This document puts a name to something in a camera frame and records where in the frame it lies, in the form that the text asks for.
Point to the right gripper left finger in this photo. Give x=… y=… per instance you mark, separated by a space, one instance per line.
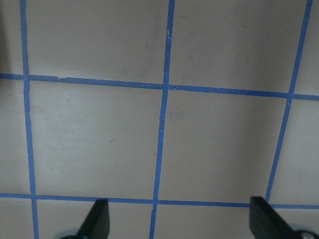
x=97 y=223

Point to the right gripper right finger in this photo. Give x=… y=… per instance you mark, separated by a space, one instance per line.
x=265 y=222

